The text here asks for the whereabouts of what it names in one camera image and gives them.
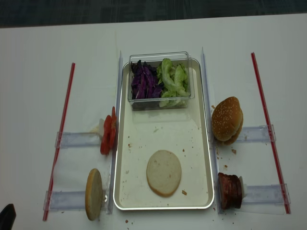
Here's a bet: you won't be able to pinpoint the green lettuce pile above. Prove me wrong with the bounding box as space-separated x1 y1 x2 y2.
157 58 190 98

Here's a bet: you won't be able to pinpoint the red tomato slices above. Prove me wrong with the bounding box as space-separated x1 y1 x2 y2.
100 106 117 155

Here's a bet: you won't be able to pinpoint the brown meat patties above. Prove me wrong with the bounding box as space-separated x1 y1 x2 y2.
218 172 243 210

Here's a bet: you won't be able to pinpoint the white pusher behind patties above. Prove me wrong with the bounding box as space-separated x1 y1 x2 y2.
239 176 247 199

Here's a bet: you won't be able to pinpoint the purple cabbage leaves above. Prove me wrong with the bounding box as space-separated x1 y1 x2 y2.
130 60 164 100

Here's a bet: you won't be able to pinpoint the clear plastic salad container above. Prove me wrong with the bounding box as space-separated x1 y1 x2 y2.
126 51 194 110

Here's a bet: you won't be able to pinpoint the cream metal tray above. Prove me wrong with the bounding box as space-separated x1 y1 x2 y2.
113 59 214 210

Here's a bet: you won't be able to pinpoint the white pusher behind tomatoes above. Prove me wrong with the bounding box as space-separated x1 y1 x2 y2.
97 119 105 139

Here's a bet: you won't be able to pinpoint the flat bun slice on tray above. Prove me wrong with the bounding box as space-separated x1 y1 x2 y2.
146 150 182 197

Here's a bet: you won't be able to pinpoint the sesame burger buns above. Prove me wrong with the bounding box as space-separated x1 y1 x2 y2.
212 96 244 145

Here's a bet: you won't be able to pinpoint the upper left clear holder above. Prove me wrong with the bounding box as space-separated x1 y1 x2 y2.
59 132 101 148

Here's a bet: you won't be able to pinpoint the clear holder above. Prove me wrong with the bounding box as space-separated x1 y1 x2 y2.
59 132 101 148
43 190 108 211
236 125 276 143
242 184 291 205

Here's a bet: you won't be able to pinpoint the left red strip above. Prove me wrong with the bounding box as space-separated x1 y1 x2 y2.
43 63 75 222

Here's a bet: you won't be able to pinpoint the red strip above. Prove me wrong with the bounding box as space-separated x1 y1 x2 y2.
43 63 75 222
251 52 291 214

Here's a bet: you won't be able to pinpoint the upright bun slice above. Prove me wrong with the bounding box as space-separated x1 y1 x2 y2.
85 168 103 221

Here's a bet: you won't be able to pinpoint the upper right clear holder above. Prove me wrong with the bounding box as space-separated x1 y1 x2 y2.
236 125 276 143

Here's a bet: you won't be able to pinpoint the right red strip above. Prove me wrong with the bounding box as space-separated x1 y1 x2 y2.
251 52 291 214

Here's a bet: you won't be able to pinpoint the lower left clear holder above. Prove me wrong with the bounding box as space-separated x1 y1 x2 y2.
43 190 108 211

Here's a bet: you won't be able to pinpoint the lower right clear holder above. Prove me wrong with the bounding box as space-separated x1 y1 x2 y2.
242 184 291 205

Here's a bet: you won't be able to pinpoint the black object at corner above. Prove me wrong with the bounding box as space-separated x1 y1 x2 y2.
0 204 16 230

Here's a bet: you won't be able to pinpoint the left clear vertical rail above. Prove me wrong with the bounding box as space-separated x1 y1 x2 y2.
107 51 123 215

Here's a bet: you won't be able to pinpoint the clear vertical rail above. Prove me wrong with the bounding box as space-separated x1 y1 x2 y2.
107 51 123 215
201 47 223 214

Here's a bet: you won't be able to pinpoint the right clear vertical rail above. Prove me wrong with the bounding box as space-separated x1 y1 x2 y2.
201 47 223 214

